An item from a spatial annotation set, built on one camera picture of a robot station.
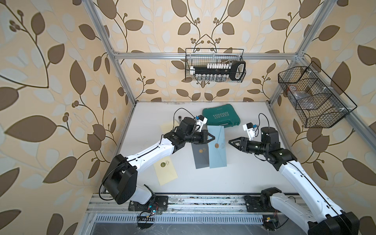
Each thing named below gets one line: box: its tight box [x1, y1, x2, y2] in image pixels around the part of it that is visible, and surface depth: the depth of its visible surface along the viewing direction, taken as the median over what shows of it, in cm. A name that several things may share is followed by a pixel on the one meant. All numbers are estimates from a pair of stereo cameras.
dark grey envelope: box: [190, 142, 210, 169], surface depth 93 cm
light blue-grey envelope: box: [207, 125, 228, 169], surface depth 78 cm
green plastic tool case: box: [202, 103, 241, 128], surface depth 108 cm
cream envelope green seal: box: [153, 155, 179, 187], surface depth 89 cm
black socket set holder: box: [189, 60, 246, 82], surface depth 86 cm
